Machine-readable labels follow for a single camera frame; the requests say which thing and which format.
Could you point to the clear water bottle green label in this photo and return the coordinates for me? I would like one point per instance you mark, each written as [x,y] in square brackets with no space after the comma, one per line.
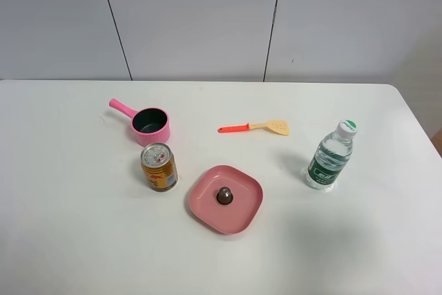
[331,156]

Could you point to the orange yellow toy spatula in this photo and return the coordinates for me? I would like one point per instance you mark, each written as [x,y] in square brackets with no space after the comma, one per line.
[278,127]

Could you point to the pink toy saucepan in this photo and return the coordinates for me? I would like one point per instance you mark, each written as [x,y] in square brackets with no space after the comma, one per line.
[150,125]

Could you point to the pink square plate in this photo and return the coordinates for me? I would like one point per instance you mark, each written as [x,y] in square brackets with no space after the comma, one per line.
[235,217]

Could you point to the gold drink can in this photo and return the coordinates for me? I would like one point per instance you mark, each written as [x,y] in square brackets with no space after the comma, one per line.
[158,165]

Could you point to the dark brown coffee capsule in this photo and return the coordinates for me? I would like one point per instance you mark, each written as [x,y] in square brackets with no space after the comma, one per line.
[224,196]

